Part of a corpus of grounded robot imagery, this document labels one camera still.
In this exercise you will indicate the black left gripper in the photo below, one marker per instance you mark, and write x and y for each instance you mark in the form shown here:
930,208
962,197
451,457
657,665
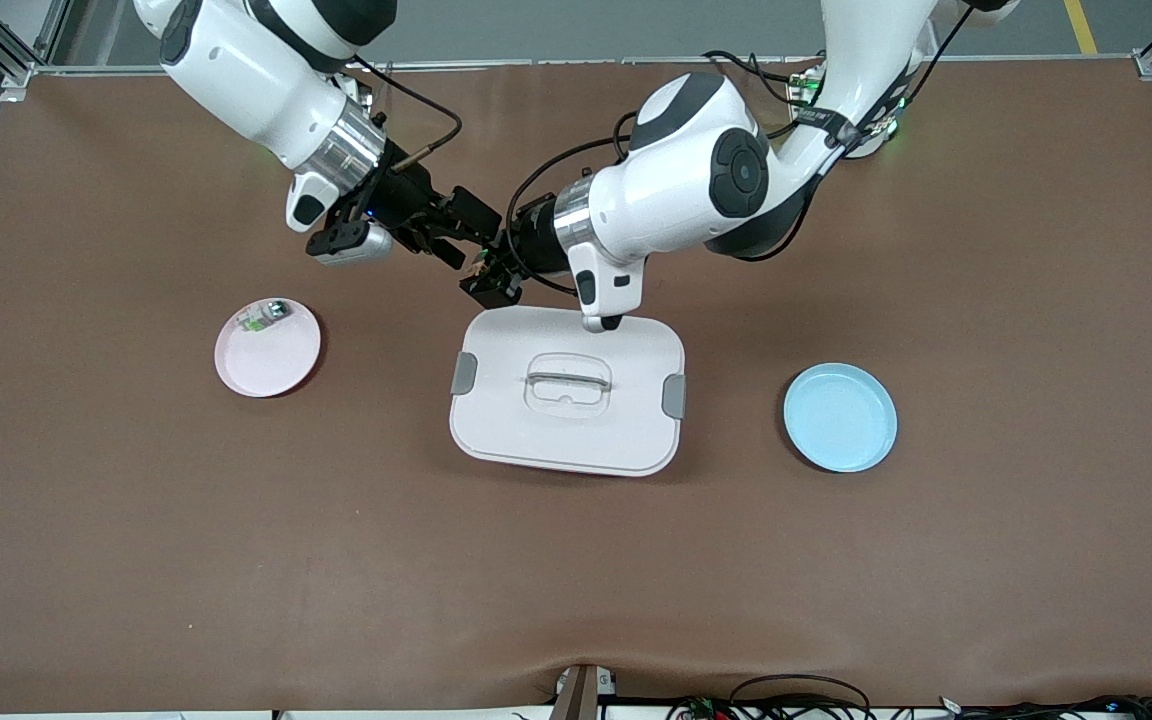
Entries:
534,243

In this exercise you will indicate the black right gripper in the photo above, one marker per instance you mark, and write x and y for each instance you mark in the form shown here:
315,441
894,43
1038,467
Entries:
406,192

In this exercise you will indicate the orange black switch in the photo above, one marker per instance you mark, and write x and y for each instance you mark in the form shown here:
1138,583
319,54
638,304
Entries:
481,262

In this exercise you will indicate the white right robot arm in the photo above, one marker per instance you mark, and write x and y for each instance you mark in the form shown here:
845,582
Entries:
236,80

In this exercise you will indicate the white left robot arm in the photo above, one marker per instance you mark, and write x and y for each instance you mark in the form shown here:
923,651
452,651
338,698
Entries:
676,190

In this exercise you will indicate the pink round plate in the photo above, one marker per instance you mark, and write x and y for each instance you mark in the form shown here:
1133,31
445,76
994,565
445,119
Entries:
271,360

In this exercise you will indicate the brown table mat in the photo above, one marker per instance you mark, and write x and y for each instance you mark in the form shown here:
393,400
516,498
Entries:
576,560

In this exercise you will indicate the light blue round plate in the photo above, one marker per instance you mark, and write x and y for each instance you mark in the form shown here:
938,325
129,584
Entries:
841,420

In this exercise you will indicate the green white switch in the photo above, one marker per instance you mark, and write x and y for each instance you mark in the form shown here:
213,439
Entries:
264,315

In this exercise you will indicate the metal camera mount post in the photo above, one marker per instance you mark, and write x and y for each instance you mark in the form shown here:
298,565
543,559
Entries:
581,695

